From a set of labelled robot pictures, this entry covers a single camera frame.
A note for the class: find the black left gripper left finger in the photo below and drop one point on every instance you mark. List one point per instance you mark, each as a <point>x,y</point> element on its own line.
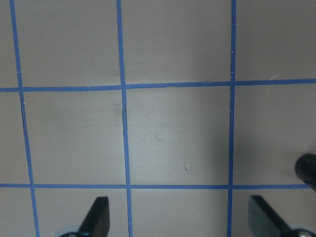
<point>97,220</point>

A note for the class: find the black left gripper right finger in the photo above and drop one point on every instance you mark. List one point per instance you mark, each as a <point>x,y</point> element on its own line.
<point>263,221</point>

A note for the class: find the dark glass wine bottle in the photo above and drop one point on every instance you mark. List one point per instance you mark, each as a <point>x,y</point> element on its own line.
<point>305,169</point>

